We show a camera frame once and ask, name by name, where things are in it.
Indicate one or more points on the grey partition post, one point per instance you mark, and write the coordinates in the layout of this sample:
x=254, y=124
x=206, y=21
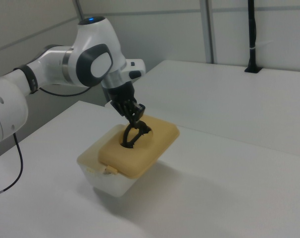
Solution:
x=208, y=29

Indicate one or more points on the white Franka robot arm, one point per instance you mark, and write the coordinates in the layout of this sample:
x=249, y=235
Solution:
x=95, y=39

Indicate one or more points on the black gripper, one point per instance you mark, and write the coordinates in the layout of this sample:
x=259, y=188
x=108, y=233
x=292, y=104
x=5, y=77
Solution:
x=120, y=93

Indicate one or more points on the white plastic tool case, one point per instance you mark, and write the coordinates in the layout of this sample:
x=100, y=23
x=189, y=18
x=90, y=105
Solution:
x=110, y=183

